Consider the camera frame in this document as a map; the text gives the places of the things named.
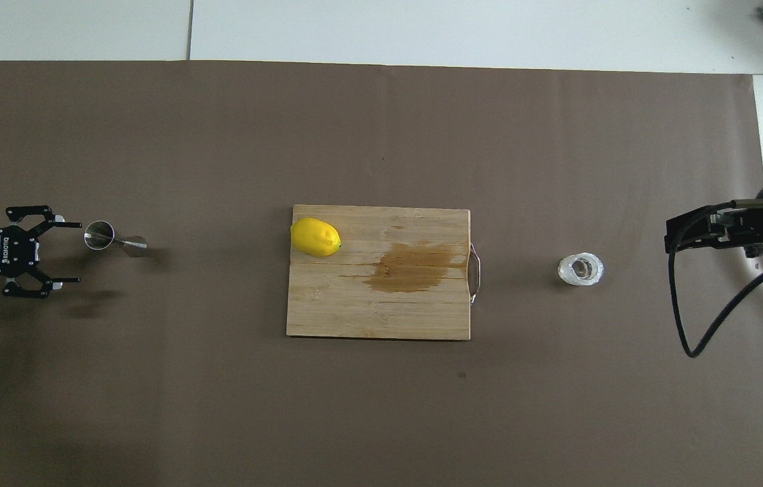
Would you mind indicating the yellow lemon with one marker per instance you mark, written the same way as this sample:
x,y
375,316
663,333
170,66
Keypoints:
x,y
315,237

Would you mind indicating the brown paper table mat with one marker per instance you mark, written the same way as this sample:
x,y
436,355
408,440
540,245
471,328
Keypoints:
x,y
381,419

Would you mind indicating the metal double jigger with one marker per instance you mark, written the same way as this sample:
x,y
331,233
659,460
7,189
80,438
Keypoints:
x,y
99,235

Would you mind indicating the wooden cutting board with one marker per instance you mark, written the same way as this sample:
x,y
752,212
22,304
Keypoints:
x,y
354,304

